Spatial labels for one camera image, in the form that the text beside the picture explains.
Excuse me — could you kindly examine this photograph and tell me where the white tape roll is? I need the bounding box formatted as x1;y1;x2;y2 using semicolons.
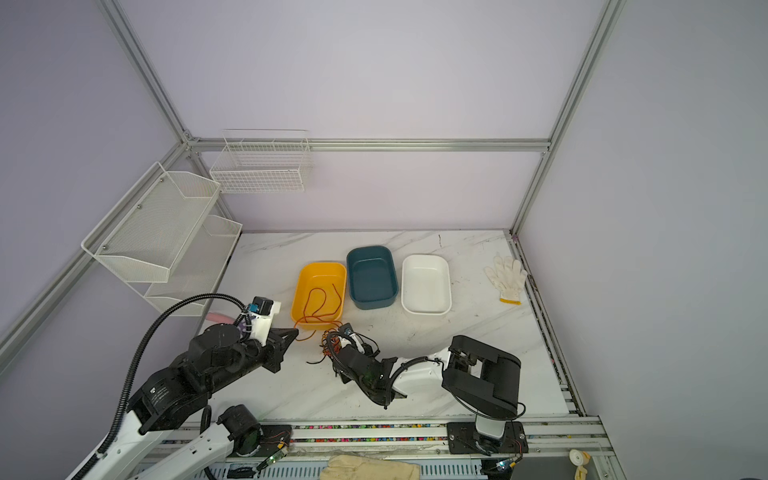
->
569;449;591;468

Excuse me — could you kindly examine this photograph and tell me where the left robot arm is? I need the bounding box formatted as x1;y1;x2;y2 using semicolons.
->
70;293;299;479

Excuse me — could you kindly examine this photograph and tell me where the upper white mesh shelf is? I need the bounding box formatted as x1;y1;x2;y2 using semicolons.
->
81;163;221;283

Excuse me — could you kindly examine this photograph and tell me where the pink plastic object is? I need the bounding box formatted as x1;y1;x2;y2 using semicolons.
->
205;312;235;324

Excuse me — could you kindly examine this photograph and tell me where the lower white mesh shelf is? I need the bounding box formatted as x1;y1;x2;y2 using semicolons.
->
143;215;242;312

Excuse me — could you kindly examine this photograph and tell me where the cable bundle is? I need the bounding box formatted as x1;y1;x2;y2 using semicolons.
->
305;326;380;367

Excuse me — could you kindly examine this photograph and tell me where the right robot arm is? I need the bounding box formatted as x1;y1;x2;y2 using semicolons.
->
321;324;529;458

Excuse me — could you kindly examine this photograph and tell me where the red cable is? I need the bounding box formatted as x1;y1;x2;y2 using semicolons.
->
292;281;344;343

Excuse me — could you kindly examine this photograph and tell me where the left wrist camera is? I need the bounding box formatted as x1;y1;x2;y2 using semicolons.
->
245;297;281;346

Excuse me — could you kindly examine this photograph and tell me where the white wire basket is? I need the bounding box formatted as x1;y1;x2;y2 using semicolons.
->
210;129;314;194

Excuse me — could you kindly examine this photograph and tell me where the white work glove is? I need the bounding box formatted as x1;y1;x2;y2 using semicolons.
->
484;256;528;305

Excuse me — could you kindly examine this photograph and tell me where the beige cloth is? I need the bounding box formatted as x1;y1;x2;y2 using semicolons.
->
319;455;420;480

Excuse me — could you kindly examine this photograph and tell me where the teal plastic bin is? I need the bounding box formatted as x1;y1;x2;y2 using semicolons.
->
346;245;399;310

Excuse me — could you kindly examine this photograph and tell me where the yellow plastic bin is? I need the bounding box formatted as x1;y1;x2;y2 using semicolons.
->
291;262;348;331

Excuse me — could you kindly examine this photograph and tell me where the white mesh shelf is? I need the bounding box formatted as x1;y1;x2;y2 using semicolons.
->
81;163;221;283
143;215;242;312

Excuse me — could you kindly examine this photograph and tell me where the white plastic bin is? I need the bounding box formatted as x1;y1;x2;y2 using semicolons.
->
401;254;452;317

